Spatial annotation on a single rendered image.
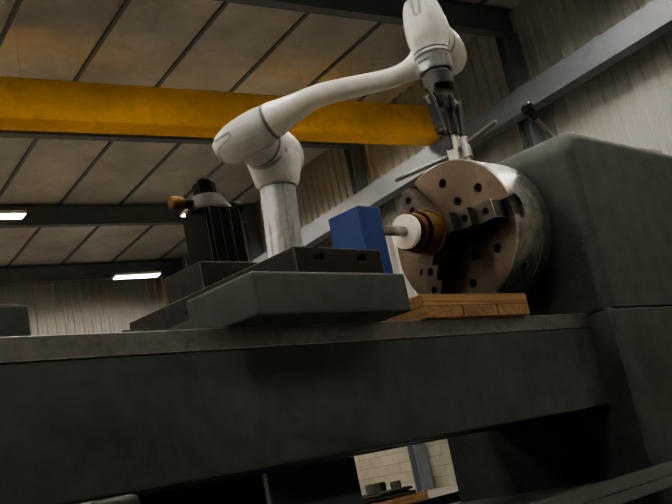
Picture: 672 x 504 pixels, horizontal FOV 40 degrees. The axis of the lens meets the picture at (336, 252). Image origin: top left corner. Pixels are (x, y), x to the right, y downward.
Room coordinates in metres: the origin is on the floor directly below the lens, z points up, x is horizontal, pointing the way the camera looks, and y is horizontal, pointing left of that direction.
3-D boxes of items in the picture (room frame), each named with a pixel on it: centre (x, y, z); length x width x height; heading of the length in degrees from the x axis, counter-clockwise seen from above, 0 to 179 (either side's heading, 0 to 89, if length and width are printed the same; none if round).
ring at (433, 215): (1.77, -0.18, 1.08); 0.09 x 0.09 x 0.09; 47
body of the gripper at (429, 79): (2.11, -0.33, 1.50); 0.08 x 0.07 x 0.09; 137
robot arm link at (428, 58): (2.11, -0.33, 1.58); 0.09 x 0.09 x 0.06
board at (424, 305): (1.68, -0.09, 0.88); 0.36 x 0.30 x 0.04; 47
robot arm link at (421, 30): (2.12, -0.34, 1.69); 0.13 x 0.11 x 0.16; 158
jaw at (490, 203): (1.76, -0.29, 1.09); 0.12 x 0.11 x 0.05; 47
